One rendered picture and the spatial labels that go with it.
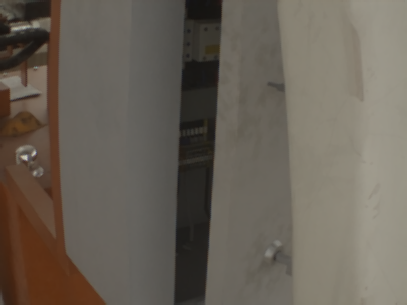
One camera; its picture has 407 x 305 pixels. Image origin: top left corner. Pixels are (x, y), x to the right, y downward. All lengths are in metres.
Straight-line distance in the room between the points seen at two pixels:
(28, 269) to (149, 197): 0.62
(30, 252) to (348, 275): 1.02
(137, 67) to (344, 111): 0.40
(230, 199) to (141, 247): 0.18
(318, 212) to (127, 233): 0.44
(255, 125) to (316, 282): 0.28
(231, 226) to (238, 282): 0.07
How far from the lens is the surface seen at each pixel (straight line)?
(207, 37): 0.77
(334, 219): 0.25
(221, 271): 0.58
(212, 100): 0.83
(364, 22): 0.23
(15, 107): 1.62
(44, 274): 1.28
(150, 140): 0.65
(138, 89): 0.63
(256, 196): 0.57
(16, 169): 1.17
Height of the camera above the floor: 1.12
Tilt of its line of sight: 23 degrees down
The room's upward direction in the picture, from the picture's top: 3 degrees clockwise
